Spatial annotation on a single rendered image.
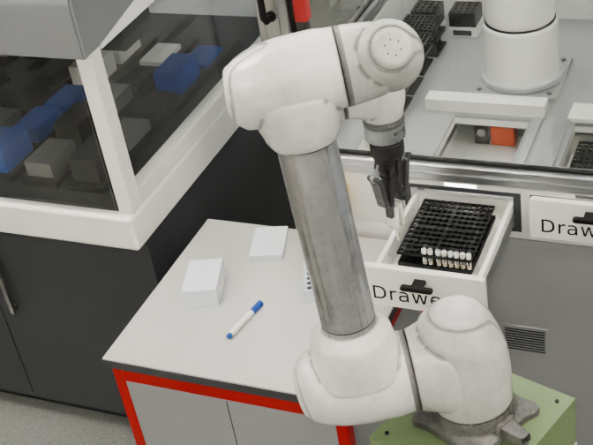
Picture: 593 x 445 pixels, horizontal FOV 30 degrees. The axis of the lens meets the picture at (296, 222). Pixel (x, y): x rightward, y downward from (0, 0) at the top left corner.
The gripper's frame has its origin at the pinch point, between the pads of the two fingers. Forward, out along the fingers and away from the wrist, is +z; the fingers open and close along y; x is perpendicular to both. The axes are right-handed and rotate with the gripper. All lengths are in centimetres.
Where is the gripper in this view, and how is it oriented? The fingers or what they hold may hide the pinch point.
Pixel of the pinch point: (395, 213)
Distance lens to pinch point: 251.9
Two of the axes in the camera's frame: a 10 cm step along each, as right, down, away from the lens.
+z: 1.5, 8.0, 5.8
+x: -7.3, -3.0, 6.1
